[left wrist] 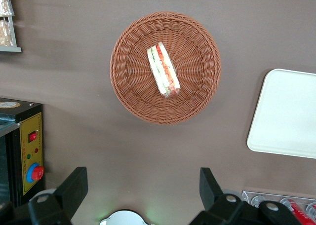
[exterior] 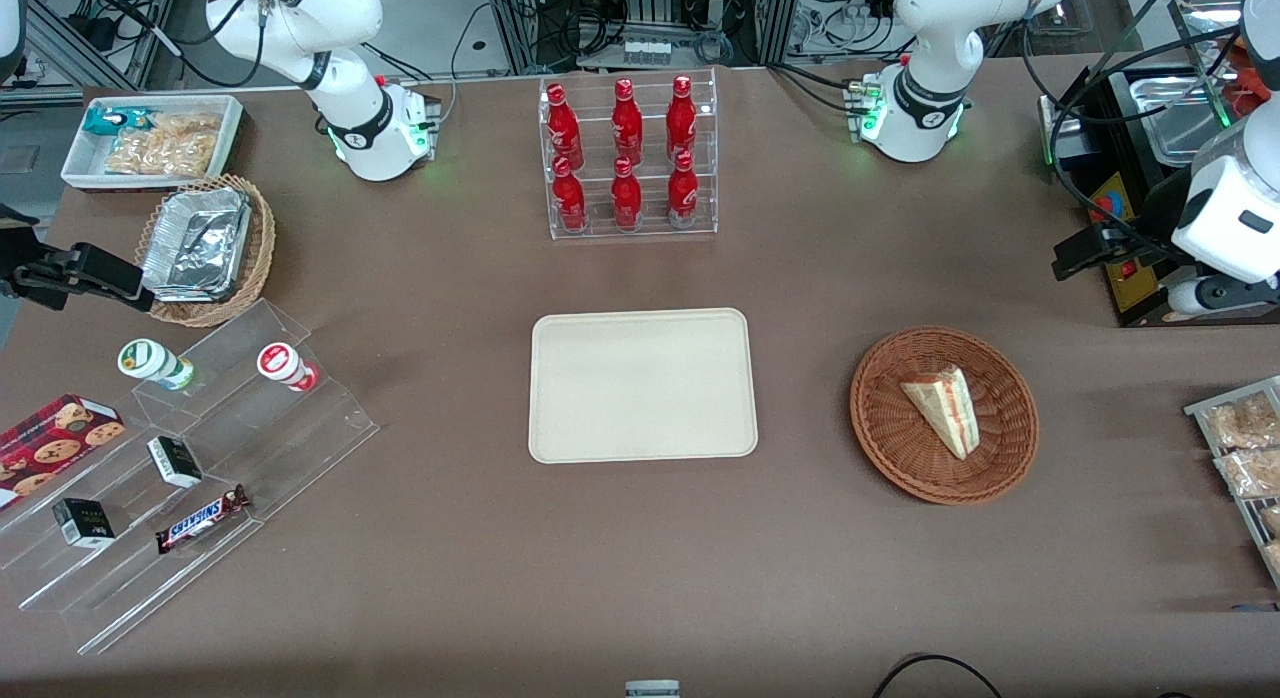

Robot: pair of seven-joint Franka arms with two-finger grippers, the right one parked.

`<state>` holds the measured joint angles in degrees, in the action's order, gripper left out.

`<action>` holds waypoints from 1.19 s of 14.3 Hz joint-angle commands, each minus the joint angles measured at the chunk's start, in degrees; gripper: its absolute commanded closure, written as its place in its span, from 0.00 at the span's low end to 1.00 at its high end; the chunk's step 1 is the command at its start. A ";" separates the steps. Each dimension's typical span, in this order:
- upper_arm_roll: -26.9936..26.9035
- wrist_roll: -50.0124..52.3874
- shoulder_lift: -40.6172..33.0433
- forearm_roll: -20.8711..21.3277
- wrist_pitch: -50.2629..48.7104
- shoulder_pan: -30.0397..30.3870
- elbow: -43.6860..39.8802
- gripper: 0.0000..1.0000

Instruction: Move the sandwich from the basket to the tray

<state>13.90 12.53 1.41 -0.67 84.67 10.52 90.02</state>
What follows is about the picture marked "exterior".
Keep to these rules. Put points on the beige plastic tray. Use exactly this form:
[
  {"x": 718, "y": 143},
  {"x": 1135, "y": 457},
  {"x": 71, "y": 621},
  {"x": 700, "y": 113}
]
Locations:
[{"x": 640, "y": 388}]

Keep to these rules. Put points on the green snack packet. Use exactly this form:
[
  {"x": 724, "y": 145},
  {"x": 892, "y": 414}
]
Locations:
[{"x": 112, "y": 121}]

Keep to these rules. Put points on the triangular sandwich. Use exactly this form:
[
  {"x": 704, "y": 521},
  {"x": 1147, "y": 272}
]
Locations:
[{"x": 945, "y": 408}]

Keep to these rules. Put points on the white plastic snack bin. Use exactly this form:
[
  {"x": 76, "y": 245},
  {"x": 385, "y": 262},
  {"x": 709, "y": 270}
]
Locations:
[{"x": 80, "y": 168}]

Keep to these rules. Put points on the red cookie box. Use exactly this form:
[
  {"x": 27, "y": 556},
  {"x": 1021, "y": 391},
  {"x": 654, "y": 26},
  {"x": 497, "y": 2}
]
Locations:
[{"x": 50, "y": 443}]

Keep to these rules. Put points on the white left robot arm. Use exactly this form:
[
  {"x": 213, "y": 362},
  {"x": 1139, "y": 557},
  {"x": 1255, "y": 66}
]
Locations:
[{"x": 925, "y": 78}]

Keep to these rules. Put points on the brown round wicker basket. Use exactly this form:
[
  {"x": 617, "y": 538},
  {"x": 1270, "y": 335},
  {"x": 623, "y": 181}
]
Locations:
[{"x": 900, "y": 448}]

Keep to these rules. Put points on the red capped yogurt bottle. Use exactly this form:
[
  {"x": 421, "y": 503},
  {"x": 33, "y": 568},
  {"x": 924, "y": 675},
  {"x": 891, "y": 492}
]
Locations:
[{"x": 282, "y": 365}]

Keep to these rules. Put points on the clear bag of pastry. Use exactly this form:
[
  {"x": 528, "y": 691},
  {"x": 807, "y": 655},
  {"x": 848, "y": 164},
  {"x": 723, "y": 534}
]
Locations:
[
  {"x": 1250, "y": 473},
  {"x": 1274, "y": 558},
  {"x": 1272, "y": 518},
  {"x": 1245, "y": 423}
]

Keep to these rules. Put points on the wicker basket with foil trays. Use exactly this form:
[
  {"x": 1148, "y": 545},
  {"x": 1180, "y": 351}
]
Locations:
[{"x": 260, "y": 248}]

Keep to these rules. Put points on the green capped yogurt bottle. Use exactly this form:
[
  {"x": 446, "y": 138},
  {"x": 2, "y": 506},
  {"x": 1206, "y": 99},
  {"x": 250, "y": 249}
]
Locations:
[{"x": 150, "y": 361}]

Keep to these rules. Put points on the red cola bottle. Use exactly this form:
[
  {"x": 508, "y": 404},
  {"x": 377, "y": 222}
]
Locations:
[
  {"x": 681, "y": 120},
  {"x": 627, "y": 123},
  {"x": 626, "y": 200},
  {"x": 683, "y": 194},
  {"x": 569, "y": 200},
  {"x": 563, "y": 128}
]

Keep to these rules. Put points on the stack of foil trays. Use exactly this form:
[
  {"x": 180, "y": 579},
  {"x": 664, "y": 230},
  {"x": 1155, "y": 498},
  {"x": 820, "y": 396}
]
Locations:
[{"x": 195, "y": 243}]

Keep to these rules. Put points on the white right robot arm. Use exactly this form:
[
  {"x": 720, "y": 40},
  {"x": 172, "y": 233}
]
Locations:
[{"x": 350, "y": 128}]

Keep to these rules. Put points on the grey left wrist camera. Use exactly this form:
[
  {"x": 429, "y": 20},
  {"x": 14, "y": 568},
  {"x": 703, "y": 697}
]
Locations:
[{"x": 1195, "y": 296}]

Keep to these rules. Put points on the aluminium frame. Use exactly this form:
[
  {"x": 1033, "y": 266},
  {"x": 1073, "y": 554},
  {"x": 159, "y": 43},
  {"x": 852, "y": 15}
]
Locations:
[{"x": 60, "y": 48}]

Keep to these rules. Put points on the black food warmer cabinet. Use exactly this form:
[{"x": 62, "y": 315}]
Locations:
[{"x": 1135, "y": 293}]

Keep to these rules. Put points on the clear bag of crackers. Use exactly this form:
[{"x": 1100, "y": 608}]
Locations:
[
  {"x": 160, "y": 156},
  {"x": 190, "y": 124}
]

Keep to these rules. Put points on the aluminium equipment rack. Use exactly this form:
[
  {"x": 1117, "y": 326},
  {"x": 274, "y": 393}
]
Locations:
[{"x": 650, "y": 13}]

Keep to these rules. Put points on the snickers chocolate bar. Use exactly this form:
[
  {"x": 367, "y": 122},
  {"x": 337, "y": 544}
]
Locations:
[{"x": 200, "y": 519}]

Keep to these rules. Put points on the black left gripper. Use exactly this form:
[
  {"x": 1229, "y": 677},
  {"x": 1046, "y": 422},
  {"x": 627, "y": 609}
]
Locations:
[{"x": 1153, "y": 221}]

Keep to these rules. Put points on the small grey device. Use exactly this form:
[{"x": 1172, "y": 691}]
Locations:
[{"x": 652, "y": 690}]

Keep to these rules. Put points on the small black box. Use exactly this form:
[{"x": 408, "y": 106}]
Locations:
[
  {"x": 175, "y": 461},
  {"x": 83, "y": 523}
]

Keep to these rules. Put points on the clear acrylic tiered stand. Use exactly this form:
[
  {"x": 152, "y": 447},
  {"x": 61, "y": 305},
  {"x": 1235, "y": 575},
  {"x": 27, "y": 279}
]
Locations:
[{"x": 300, "y": 438}]

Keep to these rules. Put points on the clear acrylic bottle rack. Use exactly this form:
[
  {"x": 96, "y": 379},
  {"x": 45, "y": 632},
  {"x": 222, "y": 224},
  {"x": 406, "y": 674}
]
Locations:
[{"x": 600, "y": 228}]

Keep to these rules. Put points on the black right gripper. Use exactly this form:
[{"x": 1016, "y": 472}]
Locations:
[{"x": 22, "y": 263}]

